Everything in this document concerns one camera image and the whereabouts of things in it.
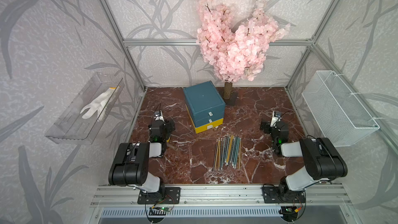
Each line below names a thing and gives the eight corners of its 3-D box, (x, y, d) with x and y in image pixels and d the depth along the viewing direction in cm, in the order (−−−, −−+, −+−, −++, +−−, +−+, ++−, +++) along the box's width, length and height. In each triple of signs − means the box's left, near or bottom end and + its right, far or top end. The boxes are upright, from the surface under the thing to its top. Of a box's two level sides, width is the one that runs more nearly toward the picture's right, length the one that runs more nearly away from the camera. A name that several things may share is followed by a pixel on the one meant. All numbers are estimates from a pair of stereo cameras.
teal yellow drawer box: (196, 136, 95) (193, 116, 78) (186, 110, 108) (182, 88, 91) (224, 126, 100) (227, 105, 83) (211, 102, 113) (211, 80, 96)
